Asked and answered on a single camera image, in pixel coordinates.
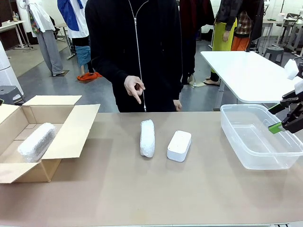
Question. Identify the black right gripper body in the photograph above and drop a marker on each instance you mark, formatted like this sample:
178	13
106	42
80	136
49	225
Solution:
298	106

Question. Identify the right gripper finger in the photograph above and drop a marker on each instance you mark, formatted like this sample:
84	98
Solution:
275	127
275	107

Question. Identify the bubble-wrapped clock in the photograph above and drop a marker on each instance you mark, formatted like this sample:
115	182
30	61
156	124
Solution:
36	143
147	139

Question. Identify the person left forearm black sleeve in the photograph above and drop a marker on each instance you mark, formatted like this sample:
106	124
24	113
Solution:
176	80

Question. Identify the person right forearm black sleeve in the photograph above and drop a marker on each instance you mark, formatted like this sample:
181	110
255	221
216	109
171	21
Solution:
109	68

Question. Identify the person left hand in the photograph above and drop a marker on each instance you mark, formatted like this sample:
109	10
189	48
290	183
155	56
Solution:
178	105

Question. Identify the person right hand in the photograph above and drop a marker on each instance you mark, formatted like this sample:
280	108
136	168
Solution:
133	86

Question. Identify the clear plastic bin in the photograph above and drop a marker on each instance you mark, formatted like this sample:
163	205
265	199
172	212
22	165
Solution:
248	137

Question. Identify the white side table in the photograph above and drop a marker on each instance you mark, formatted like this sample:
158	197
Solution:
248	75

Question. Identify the sewing machine workstation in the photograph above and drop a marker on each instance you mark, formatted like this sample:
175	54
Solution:
292	30

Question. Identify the figure with yellow apron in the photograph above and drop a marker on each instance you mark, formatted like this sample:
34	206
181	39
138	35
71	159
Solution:
223	40

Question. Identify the figure plaid shirt orange trousers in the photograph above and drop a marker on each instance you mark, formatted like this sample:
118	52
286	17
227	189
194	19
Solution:
243	28

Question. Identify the white rectangular box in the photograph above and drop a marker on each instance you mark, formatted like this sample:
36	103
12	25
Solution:
178	145

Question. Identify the dark hanging coat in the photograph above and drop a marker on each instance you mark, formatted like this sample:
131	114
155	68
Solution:
196	23

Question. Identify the person torso black hoodie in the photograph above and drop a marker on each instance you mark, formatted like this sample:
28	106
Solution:
151	47

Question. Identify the orange cloth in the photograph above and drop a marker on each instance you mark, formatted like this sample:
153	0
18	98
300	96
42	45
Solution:
88	76

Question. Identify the brown cardboard box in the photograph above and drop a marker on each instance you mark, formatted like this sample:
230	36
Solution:
71	132

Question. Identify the mannequin blue white jacket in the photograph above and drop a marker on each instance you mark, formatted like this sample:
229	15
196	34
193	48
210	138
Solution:
75	21

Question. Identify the mannequin white shirt grey trousers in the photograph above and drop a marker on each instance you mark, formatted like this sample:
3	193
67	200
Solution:
45	28

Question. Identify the white tall rounded pillar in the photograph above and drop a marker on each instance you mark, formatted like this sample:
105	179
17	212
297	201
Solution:
7	68

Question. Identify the white background desk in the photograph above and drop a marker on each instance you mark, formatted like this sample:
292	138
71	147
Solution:
11	24

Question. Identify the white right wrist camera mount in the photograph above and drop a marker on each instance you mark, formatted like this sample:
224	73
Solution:
290	69

